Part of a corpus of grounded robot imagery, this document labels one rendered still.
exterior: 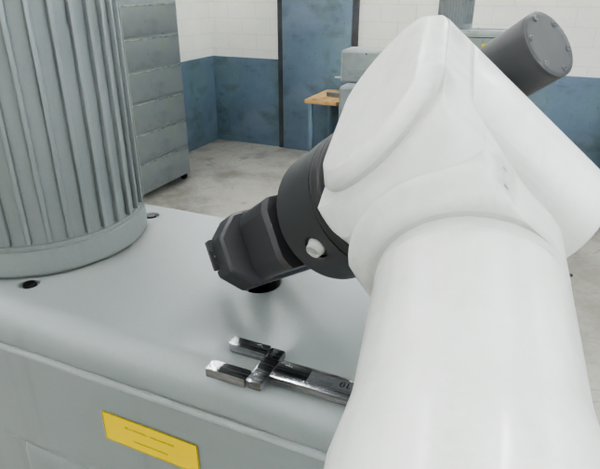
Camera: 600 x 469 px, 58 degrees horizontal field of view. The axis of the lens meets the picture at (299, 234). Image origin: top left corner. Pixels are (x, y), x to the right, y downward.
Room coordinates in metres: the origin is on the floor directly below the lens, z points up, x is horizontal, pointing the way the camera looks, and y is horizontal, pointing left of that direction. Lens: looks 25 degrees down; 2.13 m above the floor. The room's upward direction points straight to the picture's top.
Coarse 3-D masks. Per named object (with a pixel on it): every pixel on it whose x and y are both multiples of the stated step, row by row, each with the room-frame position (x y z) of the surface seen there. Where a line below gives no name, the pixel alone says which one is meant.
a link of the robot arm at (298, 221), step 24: (288, 168) 0.34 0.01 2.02; (288, 192) 0.31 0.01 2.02; (240, 216) 0.36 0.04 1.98; (264, 216) 0.33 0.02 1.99; (288, 216) 0.30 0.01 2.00; (312, 216) 0.28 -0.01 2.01; (216, 240) 0.35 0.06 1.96; (240, 240) 0.35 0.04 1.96; (264, 240) 0.33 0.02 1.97; (288, 240) 0.30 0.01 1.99; (312, 240) 0.29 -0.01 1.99; (216, 264) 0.35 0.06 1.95; (240, 264) 0.34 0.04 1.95; (264, 264) 0.33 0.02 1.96; (288, 264) 0.31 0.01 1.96; (312, 264) 0.30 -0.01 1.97; (336, 264) 0.29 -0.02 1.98; (240, 288) 0.35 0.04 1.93
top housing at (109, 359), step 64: (128, 256) 0.47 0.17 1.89; (192, 256) 0.47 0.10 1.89; (0, 320) 0.38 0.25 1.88; (64, 320) 0.36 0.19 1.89; (128, 320) 0.36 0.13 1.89; (192, 320) 0.36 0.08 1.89; (256, 320) 0.36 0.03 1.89; (320, 320) 0.36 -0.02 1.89; (0, 384) 0.38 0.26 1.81; (64, 384) 0.35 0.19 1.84; (128, 384) 0.32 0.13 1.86; (192, 384) 0.30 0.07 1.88; (64, 448) 0.35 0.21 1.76; (128, 448) 0.32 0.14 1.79; (192, 448) 0.30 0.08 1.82; (256, 448) 0.28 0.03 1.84; (320, 448) 0.26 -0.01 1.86
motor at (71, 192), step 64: (0, 0) 0.43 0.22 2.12; (64, 0) 0.47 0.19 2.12; (0, 64) 0.43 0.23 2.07; (64, 64) 0.46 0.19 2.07; (0, 128) 0.43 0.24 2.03; (64, 128) 0.45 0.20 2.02; (128, 128) 0.53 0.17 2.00; (0, 192) 0.43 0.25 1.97; (64, 192) 0.45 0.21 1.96; (128, 192) 0.50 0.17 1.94; (0, 256) 0.42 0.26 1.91; (64, 256) 0.44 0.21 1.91
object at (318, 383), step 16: (240, 352) 0.32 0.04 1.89; (256, 352) 0.31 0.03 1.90; (272, 352) 0.31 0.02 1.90; (208, 368) 0.29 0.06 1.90; (224, 368) 0.29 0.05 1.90; (240, 368) 0.29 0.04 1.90; (256, 368) 0.29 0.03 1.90; (272, 368) 0.29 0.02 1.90; (288, 368) 0.29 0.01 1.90; (304, 368) 0.29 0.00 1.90; (240, 384) 0.28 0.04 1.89; (256, 384) 0.28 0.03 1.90; (288, 384) 0.28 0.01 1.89; (304, 384) 0.28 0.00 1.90; (320, 384) 0.28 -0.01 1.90; (336, 384) 0.27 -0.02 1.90; (352, 384) 0.27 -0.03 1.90; (336, 400) 0.27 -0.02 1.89
